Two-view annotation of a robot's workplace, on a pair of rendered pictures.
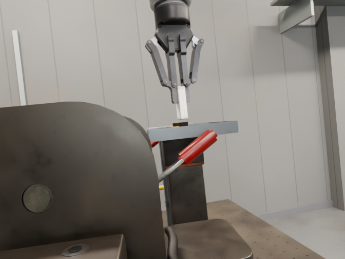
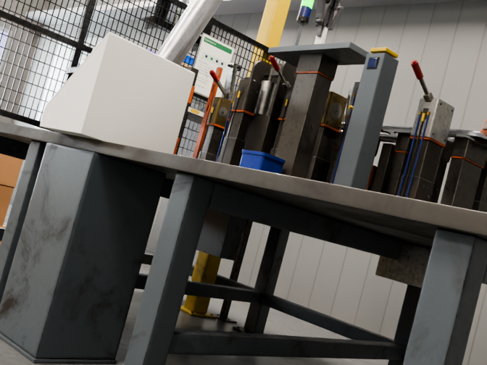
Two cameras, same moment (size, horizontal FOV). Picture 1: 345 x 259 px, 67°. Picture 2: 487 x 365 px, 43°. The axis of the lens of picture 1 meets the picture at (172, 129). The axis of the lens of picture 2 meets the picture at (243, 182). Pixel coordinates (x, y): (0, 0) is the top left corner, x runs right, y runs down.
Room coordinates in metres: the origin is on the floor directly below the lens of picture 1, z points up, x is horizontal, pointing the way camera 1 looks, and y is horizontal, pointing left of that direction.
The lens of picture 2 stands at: (2.13, -1.22, 0.58)
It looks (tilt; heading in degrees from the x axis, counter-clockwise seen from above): 3 degrees up; 146
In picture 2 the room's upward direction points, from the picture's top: 15 degrees clockwise
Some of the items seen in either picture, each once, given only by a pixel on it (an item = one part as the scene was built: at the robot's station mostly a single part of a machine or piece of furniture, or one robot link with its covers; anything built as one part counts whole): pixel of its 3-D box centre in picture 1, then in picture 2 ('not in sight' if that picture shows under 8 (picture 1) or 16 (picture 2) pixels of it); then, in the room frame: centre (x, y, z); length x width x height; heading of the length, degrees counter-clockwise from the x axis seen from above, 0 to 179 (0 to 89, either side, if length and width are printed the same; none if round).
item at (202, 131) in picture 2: not in sight; (205, 122); (-0.24, 0.09, 0.95); 0.03 x 0.01 x 0.50; 6
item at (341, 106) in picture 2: not in sight; (317, 146); (0.48, 0.14, 0.89); 0.12 x 0.08 x 0.38; 96
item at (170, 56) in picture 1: (171, 62); (329, 13); (0.56, -0.01, 1.30); 0.04 x 0.01 x 0.11; 15
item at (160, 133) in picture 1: (178, 129); (319, 55); (0.57, -0.01, 1.16); 0.37 x 0.14 x 0.02; 6
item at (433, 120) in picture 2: not in sight; (419, 161); (0.91, 0.18, 0.88); 0.12 x 0.07 x 0.36; 96
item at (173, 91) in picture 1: (170, 91); not in sight; (0.55, 0.00, 1.24); 0.03 x 0.01 x 0.05; 105
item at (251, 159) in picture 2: not in sight; (260, 169); (0.56, -0.12, 0.75); 0.11 x 0.10 x 0.09; 6
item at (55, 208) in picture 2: not in sight; (80, 251); (0.12, -0.44, 0.33); 0.31 x 0.31 x 0.66; 12
